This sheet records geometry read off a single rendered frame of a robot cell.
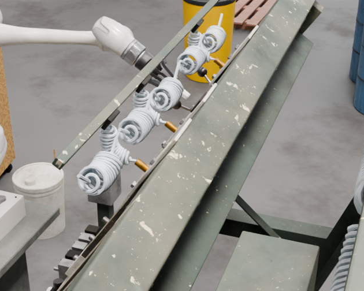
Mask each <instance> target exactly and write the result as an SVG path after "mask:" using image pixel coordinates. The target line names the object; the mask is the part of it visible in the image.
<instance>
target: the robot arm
mask: <svg viewBox="0 0 364 291"><path fill-rule="evenodd" d="M2 20H3V17H2V13H1V10H0V47H3V46H12V45H17V44H80V45H90V46H97V47H99V48H100V49H101V50H102V51H105V52H110V53H113V54H115V55H118V56H119V57H121V58H122V59H123V60H124V61H126V62H127V63H128V64H130V65H131V66H132V65H134V64H135V67H136V68H138V69H139V70H142V69H143V68H144V67H145V66H146V65H147V64H148V63H149V62H150V61H151V60H152V59H153V58H154V57H153V55H151V54H150V53H149V52H148V51H145V49H146V48H145V47H144V46H143V45H142V44H141V43H139V42H138V41H137V40H136V39H135V38H134V37H133V33H132V31H131V30H130V29H129V28H128V27H126V26H123V25H121V24H120V23H118V22H116V21H115V20H113V19H111V18H108V17H105V16H103V17H101V18H100V19H99V20H98V21H97V22H96V23H95V24H94V26H93V29H92V31H67V30H59V29H41V28H25V27H16V26H12V25H6V24H2ZM161 65H162V66H163V67H164V68H165V70H166V71H167V72H166V71H165V70H164V68H162V67H161ZM174 73H175V71H174V70H173V69H172V68H171V67H170V65H169V64H168V63H167V61H166V58H165V59H164V60H163V61H162V62H161V64H159V65H158V66H157V67H156V68H155V69H154V70H153V72H152V73H151V74H150V76H152V77H153V78H155V79H157V80H158V81H157V80H155V79H152V78H151V80H150V81H149V82H148V83H149V84H152V85H154V86H156V87H158V86H159V84H160V82H161V81H162V80H163V79H164V78H166V77H172V78H174ZM6 150H7V141H6V137H5V135H4V132H3V128H2V127H1V126H0V164H1V163H2V161H3V159H4V156H5V154H6ZM5 201H6V196H4V195H0V204H1V203H3V202H5Z"/></svg>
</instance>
